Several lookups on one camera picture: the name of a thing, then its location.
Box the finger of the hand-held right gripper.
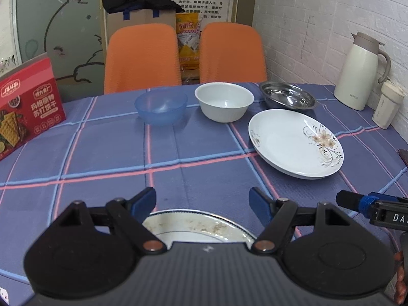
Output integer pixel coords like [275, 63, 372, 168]
[336, 189, 380, 213]

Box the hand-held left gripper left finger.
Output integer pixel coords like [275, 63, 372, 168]
[60, 187, 167, 256]

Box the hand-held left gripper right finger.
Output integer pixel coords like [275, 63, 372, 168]
[249, 187, 350, 256]

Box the dark-rimmed plate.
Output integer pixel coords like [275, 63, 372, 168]
[142, 209, 257, 247]

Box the person's right hand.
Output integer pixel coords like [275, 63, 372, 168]
[393, 251, 408, 302]

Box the blue checked tablecloth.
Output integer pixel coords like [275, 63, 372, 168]
[0, 81, 408, 306]

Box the white floral plate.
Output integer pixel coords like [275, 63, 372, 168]
[248, 109, 345, 180]

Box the blue plastic bowl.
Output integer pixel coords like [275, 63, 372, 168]
[134, 88, 188, 126]

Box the small cream lidded cup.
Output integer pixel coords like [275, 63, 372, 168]
[372, 81, 407, 130]

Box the white ceramic bowl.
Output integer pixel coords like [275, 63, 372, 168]
[194, 82, 255, 123]

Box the stainless steel bowl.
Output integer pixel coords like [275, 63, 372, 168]
[259, 81, 320, 111]

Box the cream thermos jug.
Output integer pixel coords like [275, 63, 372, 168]
[334, 32, 391, 111]

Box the orange chair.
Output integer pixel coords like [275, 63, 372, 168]
[199, 22, 267, 85]
[104, 24, 182, 95]

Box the red cracker box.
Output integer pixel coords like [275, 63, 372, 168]
[0, 53, 67, 162]

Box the yellow printed bag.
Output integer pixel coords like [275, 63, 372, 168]
[176, 12, 203, 71]

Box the black cloth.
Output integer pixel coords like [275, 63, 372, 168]
[102, 0, 182, 15]

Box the frosted glass panel cat drawing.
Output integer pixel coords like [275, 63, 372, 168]
[15, 0, 106, 103]

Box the cardboard box with blue handles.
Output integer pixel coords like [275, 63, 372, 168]
[106, 8, 178, 40]

